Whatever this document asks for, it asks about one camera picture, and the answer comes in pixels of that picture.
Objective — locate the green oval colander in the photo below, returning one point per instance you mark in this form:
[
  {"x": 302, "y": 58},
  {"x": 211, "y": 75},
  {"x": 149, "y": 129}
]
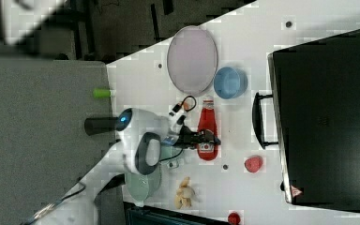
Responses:
[{"x": 141, "y": 187}]

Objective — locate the silver toaster oven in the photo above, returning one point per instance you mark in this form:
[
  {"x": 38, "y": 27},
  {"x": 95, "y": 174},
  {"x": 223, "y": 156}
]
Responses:
[{"x": 316, "y": 97}]

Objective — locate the green pear toy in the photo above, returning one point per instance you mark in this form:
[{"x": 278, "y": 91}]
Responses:
[{"x": 102, "y": 93}]

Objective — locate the blue bowl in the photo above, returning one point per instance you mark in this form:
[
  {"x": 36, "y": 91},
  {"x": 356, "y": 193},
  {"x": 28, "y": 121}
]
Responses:
[{"x": 230, "y": 82}]

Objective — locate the red strawberry toy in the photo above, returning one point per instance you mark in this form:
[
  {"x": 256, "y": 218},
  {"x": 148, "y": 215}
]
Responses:
[{"x": 253, "y": 164}]

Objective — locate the yellow banana toy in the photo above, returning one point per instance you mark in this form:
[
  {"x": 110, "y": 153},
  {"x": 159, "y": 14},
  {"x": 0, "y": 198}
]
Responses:
[{"x": 184, "y": 194}]

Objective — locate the red plush ketchup bottle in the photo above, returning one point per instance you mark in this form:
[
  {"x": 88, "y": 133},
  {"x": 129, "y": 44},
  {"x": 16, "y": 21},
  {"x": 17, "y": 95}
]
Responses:
[{"x": 207, "y": 151}]

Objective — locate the lavender round plate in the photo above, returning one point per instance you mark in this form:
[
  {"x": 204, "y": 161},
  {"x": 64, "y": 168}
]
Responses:
[{"x": 192, "y": 60}]

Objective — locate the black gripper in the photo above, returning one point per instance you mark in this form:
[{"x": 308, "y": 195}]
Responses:
[{"x": 190, "y": 139}]

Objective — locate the small red tomato toy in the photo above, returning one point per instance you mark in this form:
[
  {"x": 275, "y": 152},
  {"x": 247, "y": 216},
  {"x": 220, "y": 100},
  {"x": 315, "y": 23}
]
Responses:
[{"x": 234, "y": 218}]

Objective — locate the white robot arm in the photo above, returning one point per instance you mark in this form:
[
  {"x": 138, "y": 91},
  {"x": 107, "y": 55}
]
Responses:
[{"x": 141, "y": 134}]

